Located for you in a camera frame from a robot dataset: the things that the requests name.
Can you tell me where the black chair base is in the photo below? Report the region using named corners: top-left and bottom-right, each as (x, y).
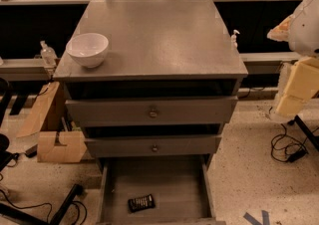
top-left (0, 79), bottom-right (14, 171)

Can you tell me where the grey middle drawer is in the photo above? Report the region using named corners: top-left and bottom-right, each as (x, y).
top-left (85, 135), bottom-right (221, 157)

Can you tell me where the black cable with adapter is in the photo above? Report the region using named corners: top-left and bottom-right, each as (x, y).
top-left (268, 106), bottom-right (310, 164)

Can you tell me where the small white pump bottle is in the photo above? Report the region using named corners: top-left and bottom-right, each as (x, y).
top-left (230, 29), bottom-right (240, 48)

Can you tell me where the cardboard box piece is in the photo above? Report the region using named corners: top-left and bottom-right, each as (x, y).
top-left (37, 131), bottom-right (87, 163)

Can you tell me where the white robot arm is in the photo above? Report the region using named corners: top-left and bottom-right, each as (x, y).
top-left (267, 0), bottom-right (319, 121)

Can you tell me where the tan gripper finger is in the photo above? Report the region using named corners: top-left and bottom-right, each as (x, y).
top-left (274, 57), bottom-right (319, 118)
top-left (267, 15), bottom-right (293, 42)

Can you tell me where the grey bottom drawer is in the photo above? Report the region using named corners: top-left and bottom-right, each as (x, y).
top-left (97, 155), bottom-right (226, 225)

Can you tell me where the grey drawer cabinet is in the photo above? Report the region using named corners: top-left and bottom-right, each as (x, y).
top-left (53, 0), bottom-right (249, 170)

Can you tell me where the white ceramic bowl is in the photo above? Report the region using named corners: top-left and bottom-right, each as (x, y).
top-left (66, 33), bottom-right (109, 68)

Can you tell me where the grey drawer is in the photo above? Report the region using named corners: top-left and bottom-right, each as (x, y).
top-left (85, 135), bottom-right (221, 157)
top-left (66, 97), bottom-right (237, 127)
top-left (97, 155), bottom-right (226, 225)

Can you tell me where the black floor cable left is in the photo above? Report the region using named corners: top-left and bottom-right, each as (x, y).
top-left (0, 188), bottom-right (88, 225)

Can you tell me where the clear sanitizer bottle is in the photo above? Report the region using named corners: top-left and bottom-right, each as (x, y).
top-left (40, 41), bottom-right (57, 67)

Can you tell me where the grey top drawer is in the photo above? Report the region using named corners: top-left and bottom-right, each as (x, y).
top-left (66, 97), bottom-right (237, 127)

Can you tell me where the black stand leg right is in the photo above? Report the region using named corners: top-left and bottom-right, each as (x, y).
top-left (288, 115), bottom-right (319, 151)

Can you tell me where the black stand leg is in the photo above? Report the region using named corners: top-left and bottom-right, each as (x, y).
top-left (49, 184), bottom-right (83, 225)
top-left (288, 115), bottom-right (319, 151)

